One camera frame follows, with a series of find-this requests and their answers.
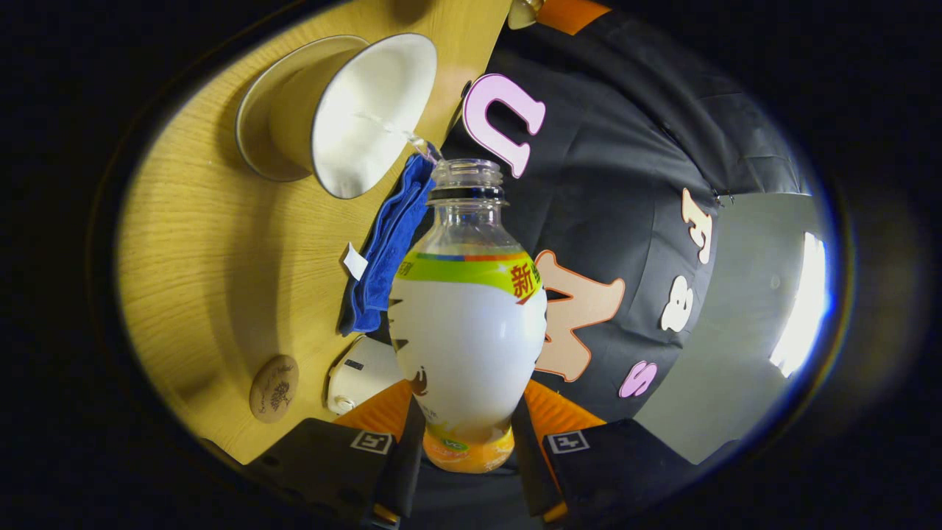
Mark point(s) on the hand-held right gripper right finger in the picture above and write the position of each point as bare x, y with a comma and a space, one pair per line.
625, 456

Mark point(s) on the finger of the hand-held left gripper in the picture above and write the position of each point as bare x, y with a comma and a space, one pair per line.
570, 13

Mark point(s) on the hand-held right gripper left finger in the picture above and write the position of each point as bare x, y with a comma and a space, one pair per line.
346, 464

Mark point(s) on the cream teacup lid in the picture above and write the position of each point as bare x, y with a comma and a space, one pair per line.
524, 13

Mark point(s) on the round cork coaster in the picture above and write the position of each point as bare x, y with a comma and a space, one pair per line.
274, 389

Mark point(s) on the white label water bottle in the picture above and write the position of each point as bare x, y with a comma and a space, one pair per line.
467, 338

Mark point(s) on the cream ceramic teacup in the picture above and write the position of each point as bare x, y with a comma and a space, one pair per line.
368, 118

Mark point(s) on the white toaster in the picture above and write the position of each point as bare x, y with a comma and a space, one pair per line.
364, 375

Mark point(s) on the black backdrop cloth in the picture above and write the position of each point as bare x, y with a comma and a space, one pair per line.
633, 147

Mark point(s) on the blue towel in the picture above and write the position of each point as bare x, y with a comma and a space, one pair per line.
386, 250

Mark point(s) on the ceiling light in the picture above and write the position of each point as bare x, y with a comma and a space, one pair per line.
802, 309

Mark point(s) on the cream ceramic saucer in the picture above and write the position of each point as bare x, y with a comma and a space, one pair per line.
254, 125

